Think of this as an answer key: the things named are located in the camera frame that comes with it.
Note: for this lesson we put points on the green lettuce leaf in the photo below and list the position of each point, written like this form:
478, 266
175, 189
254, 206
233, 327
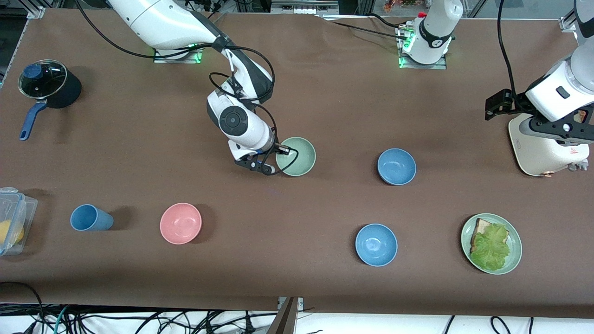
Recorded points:
492, 248

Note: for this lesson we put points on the blue plastic bowl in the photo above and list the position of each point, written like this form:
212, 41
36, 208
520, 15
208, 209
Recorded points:
397, 166
376, 244

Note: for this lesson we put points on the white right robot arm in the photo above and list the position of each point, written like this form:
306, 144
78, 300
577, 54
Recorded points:
153, 23

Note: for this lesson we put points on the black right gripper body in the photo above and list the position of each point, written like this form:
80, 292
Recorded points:
274, 148

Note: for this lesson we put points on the silver corner bracket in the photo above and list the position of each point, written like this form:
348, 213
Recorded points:
37, 12
567, 23

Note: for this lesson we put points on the silver metal frame rail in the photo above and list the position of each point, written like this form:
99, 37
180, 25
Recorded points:
301, 7

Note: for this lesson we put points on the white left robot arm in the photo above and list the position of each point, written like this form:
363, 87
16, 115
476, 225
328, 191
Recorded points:
545, 97

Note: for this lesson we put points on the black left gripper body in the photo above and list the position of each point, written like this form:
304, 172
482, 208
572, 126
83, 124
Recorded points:
516, 102

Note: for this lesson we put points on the brown table cover sheet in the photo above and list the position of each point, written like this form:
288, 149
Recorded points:
325, 93

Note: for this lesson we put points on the brown crust bread slice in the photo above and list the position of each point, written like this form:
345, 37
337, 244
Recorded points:
480, 228

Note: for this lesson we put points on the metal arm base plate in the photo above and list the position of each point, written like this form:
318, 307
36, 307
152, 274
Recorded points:
185, 58
438, 66

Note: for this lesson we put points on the white toaster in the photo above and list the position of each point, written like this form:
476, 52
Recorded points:
543, 153

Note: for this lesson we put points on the orange red plastic item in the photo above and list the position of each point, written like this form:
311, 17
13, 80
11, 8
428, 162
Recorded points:
401, 4

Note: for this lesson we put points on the green plastic bowl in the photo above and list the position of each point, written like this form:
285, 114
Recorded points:
304, 160

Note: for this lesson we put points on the pale bread slice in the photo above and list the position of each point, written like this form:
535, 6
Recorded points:
580, 116

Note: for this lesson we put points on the blue plastic cup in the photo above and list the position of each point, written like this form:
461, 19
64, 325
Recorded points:
93, 220

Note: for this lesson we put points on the yellow fruit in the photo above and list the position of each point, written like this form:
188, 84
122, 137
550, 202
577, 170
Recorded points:
9, 234

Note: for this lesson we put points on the pink plastic bowl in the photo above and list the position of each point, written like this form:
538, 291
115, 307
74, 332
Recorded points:
181, 223

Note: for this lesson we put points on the glass lid blue knob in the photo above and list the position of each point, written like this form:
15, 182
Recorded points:
48, 81

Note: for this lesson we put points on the small silver bracket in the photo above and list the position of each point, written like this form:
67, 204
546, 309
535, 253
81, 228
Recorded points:
300, 304

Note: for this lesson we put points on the clear plastic food container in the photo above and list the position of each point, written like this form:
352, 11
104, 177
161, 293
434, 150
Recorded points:
28, 208

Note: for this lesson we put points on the pale green plate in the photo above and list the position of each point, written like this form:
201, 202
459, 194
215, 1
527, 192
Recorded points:
516, 246

